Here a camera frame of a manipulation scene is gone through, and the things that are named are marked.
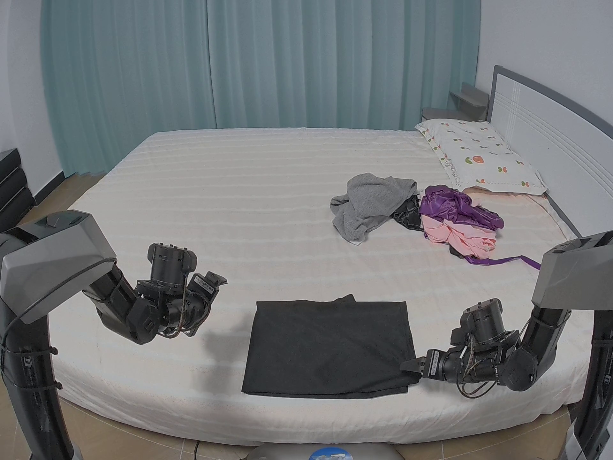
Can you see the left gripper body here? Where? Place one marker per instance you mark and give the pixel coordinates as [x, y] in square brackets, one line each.
[196, 310]

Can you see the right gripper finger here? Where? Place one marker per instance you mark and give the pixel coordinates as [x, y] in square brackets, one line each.
[413, 367]

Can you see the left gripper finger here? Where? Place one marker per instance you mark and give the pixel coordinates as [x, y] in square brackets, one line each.
[189, 332]

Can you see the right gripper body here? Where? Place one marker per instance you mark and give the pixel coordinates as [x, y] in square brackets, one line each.
[455, 367]

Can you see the black T-shirt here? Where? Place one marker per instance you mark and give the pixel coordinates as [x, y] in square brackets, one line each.
[330, 348]

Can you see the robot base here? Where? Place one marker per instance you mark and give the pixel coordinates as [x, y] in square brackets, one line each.
[277, 452]

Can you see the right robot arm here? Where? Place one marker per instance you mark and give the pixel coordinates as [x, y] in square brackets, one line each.
[570, 276]

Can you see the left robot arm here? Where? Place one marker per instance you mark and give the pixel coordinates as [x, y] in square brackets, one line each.
[52, 252]

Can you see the bed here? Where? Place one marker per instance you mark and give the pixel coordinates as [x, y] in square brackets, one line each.
[239, 199]

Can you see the dark grey garment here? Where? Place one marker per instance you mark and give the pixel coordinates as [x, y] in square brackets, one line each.
[456, 254]

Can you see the pink garment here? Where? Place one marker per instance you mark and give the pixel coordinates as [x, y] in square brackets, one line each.
[455, 235]

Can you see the shiny black garment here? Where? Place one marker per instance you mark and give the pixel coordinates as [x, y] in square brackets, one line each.
[407, 213]

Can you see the purple garment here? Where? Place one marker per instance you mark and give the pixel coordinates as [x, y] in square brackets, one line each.
[455, 206]

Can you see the white printed pillow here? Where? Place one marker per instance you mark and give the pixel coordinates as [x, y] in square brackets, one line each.
[479, 154]

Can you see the black chest of drawers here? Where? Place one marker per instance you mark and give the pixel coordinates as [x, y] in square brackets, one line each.
[14, 185]

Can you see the blue-green curtain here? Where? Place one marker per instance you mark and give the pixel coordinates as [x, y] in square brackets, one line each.
[335, 51]
[129, 65]

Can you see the grey bedside table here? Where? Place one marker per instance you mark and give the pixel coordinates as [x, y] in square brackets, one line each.
[467, 97]

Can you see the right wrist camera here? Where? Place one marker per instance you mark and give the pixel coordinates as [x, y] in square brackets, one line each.
[433, 363]

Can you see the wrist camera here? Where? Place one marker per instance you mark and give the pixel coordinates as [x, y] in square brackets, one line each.
[433, 363]
[207, 285]

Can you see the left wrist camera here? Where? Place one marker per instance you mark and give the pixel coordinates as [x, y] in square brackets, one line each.
[207, 285]

